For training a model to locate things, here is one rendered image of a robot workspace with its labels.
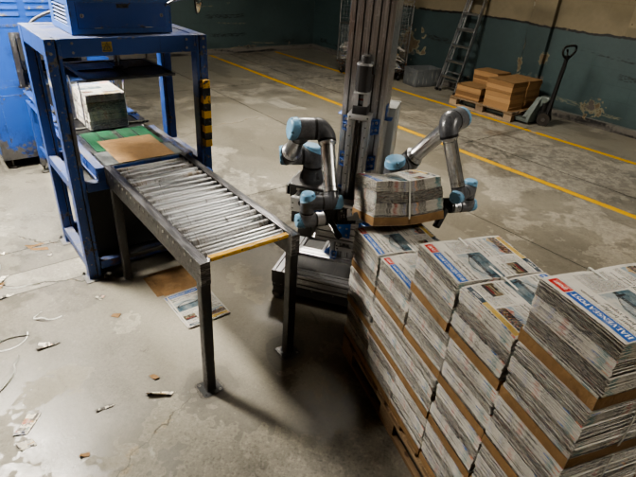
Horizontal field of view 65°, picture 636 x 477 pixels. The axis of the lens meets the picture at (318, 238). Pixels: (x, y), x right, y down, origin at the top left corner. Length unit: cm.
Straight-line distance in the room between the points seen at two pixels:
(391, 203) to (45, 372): 203
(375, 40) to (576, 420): 214
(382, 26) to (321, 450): 219
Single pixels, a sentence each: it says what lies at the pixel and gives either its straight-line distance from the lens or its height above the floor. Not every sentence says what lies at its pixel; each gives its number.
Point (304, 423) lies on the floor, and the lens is 263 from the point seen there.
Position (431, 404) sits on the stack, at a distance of 218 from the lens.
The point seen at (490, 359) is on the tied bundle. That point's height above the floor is 92.
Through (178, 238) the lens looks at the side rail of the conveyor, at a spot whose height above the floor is 80.
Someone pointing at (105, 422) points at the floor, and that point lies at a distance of 275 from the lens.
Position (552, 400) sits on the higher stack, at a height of 99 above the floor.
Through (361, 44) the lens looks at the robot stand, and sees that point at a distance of 297.
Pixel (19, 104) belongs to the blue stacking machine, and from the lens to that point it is 562.
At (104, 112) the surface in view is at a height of 92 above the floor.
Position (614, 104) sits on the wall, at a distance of 884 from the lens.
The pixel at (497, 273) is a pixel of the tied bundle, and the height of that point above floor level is 106.
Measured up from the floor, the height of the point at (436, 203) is 98.
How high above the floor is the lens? 202
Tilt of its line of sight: 30 degrees down
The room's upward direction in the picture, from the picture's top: 4 degrees clockwise
